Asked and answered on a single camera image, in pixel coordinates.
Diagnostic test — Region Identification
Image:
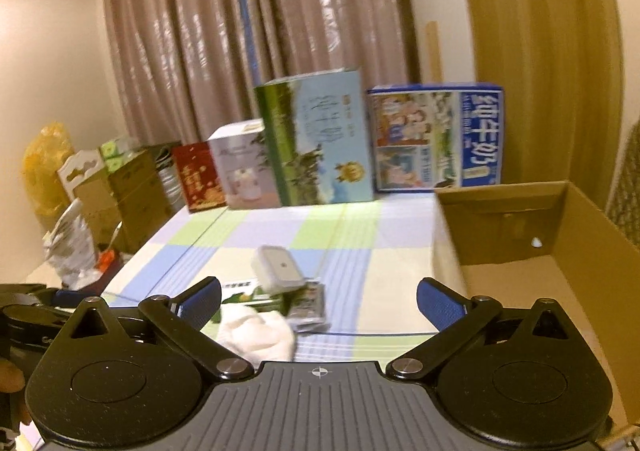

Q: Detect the white towel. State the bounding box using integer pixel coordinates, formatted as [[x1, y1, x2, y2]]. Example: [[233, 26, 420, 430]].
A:
[[201, 304, 296, 369]]

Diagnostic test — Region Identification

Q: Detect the white square night light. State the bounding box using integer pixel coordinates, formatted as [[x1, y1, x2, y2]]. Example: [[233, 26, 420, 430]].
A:
[[252, 245, 306, 295]]

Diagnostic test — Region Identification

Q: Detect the clear snack packet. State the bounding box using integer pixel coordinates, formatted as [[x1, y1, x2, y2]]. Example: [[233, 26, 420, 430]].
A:
[[285, 281, 330, 334]]

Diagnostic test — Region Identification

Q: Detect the person left hand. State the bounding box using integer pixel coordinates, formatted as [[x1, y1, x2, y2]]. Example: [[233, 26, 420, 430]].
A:
[[0, 358, 32, 425]]

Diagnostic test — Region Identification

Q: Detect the white plastic bag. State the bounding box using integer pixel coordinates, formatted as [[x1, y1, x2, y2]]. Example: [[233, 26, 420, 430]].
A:
[[43, 199, 102, 291]]

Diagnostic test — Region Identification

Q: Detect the brown cardboard box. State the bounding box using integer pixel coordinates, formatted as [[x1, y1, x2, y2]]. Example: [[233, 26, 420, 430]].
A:
[[432, 182, 639, 425]]

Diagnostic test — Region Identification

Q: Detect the green medicine box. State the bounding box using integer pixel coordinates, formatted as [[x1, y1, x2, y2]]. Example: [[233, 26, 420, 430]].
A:
[[221, 281, 286, 315]]

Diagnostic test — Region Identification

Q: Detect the white cutout cardboard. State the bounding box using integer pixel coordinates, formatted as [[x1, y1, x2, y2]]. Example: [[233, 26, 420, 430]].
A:
[[56, 149, 105, 202]]

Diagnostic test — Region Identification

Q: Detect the brown cardboard carton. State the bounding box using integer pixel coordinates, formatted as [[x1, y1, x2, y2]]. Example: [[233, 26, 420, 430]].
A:
[[74, 151, 172, 254]]

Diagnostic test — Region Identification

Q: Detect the yellow plastic bag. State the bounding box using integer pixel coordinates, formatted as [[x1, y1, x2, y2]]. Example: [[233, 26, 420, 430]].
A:
[[22, 122, 75, 230]]

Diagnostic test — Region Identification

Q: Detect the green white small box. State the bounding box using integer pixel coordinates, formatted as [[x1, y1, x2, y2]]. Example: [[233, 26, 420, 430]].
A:
[[100, 136, 140, 174]]

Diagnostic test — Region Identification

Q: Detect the plaid bed sheet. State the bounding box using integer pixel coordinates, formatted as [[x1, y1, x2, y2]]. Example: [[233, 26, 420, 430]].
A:
[[103, 193, 436, 363]]

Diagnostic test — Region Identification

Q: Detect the red gift box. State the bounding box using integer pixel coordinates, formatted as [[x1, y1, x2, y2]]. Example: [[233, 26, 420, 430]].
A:
[[171, 142, 226, 213]]

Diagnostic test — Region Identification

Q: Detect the white humidifier box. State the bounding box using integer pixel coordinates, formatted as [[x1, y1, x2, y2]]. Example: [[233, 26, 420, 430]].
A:
[[207, 119, 281, 210]]

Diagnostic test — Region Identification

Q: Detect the blue milk carton box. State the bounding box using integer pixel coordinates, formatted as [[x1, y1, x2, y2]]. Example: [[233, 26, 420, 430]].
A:
[[368, 83, 504, 192]]

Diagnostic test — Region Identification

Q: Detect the green milk carton box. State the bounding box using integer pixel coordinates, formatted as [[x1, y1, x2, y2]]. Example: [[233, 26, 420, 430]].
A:
[[255, 69, 374, 206]]

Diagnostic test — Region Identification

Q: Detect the beige curtain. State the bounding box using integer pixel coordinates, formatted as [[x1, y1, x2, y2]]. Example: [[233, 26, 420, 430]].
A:
[[104, 0, 420, 145]]

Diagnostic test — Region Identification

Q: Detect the wooden door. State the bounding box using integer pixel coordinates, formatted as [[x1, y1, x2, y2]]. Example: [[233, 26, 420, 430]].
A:
[[468, 0, 624, 206]]

